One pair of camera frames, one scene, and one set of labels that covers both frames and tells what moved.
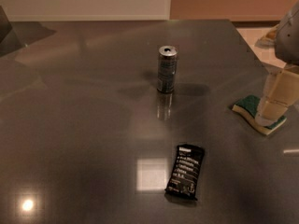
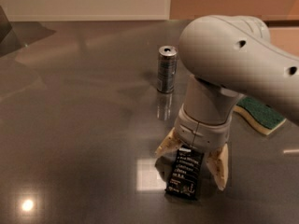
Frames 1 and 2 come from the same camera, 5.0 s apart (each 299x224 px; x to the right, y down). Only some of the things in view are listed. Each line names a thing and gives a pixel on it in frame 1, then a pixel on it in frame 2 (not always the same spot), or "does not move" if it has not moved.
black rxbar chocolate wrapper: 186,170 does not move
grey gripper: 289,42 -> 199,133
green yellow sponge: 248,107 does not move
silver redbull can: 167,63 does not move
